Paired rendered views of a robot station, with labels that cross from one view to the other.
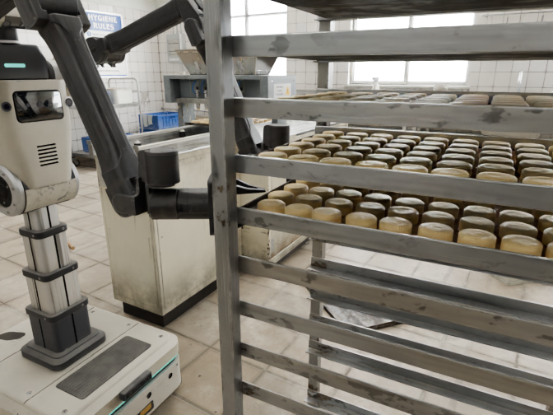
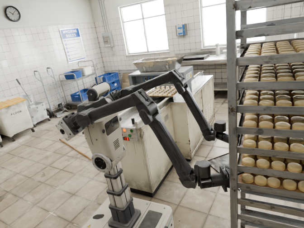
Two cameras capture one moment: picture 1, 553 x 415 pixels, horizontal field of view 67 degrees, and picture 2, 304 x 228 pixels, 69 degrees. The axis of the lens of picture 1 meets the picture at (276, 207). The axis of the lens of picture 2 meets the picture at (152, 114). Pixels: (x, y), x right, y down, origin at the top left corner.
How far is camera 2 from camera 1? 0.60 m
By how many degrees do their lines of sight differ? 3
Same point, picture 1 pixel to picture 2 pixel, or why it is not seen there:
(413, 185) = not seen: outside the picture
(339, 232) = (285, 193)
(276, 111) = (257, 152)
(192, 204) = (218, 182)
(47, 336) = (120, 217)
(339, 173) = (286, 174)
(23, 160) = (110, 150)
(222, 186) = (235, 178)
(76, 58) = (164, 132)
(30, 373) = not seen: outside the picture
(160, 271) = (149, 173)
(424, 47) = not seen: outside the picture
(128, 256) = (133, 168)
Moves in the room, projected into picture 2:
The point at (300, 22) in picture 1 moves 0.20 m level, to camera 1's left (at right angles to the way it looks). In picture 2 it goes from (173, 19) to (164, 20)
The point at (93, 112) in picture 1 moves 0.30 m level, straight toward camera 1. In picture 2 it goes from (173, 151) to (217, 188)
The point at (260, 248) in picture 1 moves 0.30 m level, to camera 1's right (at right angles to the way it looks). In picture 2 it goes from (186, 150) to (210, 147)
